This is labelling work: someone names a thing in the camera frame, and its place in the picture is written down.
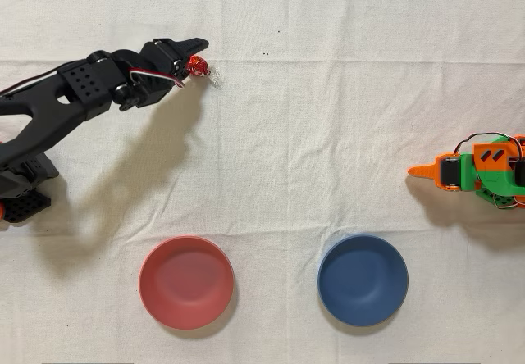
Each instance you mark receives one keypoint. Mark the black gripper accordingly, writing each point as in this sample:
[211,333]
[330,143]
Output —
[167,54]

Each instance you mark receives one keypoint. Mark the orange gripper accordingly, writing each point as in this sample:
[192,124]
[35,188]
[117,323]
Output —
[449,172]

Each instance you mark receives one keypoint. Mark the red candy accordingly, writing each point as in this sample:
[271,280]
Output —
[197,66]

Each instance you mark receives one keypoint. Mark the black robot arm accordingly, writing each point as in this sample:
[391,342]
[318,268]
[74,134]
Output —
[45,110]

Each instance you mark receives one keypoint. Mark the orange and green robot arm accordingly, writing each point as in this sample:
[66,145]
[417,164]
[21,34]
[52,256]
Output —
[494,175]

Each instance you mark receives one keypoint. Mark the blue bowl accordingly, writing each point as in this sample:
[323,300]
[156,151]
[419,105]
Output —
[363,280]

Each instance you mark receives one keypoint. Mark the red bowl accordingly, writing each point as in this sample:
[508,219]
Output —
[186,284]

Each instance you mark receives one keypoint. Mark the white tablecloth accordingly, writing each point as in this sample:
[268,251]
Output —
[307,142]

